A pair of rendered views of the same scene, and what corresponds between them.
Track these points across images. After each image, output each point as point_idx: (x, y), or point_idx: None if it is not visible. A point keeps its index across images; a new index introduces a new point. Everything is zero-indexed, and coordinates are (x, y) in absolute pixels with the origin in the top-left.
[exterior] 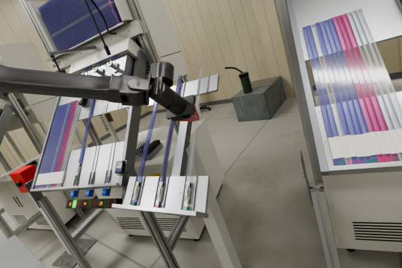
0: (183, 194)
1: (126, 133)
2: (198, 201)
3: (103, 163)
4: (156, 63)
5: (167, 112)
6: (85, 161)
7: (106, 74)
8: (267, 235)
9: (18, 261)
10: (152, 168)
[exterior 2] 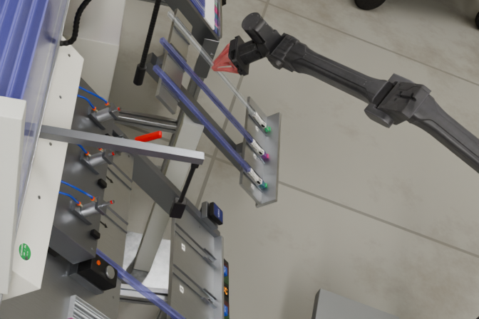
0: (259, 125)
1: (174, 189)
2: (261, 116)
3: (194, 263)
4: (261, 18)
5: (244, 68)
6: (188, 314)
7: (96, 151)
8: None
9: None
10: None
